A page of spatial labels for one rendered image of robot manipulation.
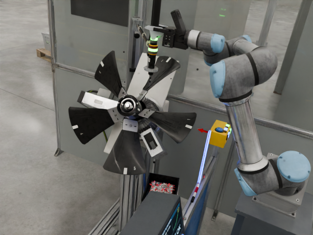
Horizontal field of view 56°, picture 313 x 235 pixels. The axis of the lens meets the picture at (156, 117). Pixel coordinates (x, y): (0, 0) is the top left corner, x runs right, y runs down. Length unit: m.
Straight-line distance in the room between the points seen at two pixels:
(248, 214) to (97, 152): 1.90
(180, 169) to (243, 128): 1.56
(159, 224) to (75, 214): 1.79
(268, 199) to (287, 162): 0.28
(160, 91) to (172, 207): 1.03
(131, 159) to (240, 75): 0.79
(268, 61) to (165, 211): 0.58
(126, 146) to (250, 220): 0.69
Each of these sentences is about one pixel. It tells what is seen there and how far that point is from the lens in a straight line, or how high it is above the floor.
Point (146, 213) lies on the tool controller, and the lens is 0.93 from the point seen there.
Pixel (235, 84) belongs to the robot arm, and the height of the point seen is 1.58.
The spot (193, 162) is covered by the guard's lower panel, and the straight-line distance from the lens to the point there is 2.49.
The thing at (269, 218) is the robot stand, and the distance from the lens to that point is 1.39.
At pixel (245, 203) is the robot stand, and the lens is 1.41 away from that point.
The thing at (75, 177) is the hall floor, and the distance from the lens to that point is 2.97.
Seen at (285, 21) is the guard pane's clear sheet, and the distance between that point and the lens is 2.01.
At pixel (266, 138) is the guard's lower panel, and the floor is 0.87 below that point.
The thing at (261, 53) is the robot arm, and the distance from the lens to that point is 1.04.
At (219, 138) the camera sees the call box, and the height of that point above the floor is 1.04.
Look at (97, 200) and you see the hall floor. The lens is 2.73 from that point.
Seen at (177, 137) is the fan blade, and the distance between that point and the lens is 1.44.
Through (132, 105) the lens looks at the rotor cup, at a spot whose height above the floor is 1.23.
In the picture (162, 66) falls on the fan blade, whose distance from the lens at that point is 1.63.
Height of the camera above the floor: 1.91
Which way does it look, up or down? 28 degrees down
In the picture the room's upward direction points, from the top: 6 degrees clockwise
